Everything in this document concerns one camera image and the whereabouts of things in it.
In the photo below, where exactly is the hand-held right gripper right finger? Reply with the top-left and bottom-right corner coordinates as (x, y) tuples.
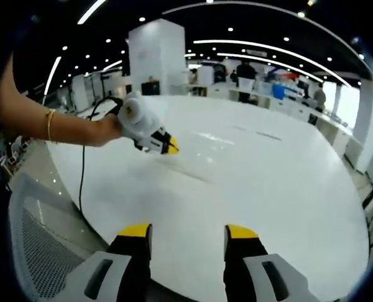
(223, 223), (321, 302)

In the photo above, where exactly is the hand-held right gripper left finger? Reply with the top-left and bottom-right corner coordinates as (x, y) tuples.
(55, 223), (153, 302)

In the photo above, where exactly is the clear resealable bag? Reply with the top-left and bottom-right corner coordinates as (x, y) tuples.
(156, 130), (238, 184)

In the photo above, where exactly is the person's left hand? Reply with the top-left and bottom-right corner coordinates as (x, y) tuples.
(96, 113), (124, 147)

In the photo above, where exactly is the white square pillar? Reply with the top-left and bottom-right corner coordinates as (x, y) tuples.
(128, 18), (187, 97)
(352, 78), (373, 174)

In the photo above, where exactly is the grey mesh office chair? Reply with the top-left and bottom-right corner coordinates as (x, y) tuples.
(8, 172), (112, 302)

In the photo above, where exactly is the blue storage box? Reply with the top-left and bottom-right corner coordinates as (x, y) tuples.
(272, 83), (288, 100)

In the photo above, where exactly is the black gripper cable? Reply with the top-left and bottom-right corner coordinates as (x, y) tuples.
(78, 96), (125, 216)

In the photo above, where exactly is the gold bracelet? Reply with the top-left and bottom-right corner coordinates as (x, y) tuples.
(45, 108), (57, 144)

